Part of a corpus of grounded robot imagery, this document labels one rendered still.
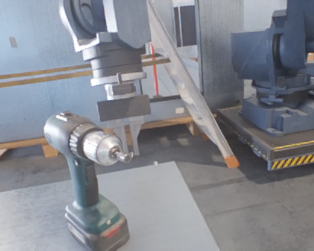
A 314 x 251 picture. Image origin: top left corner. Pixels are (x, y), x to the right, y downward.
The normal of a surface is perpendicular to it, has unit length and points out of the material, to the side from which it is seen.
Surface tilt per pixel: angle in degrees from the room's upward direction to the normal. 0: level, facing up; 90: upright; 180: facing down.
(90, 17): 81
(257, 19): 90
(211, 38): 90
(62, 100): 90
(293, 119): 90
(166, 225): 0
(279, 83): 73
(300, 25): 108
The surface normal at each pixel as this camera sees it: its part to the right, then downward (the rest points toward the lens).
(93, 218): -0.07, -0.87
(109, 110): 0.15, 0.15
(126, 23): 0.66, 0.04
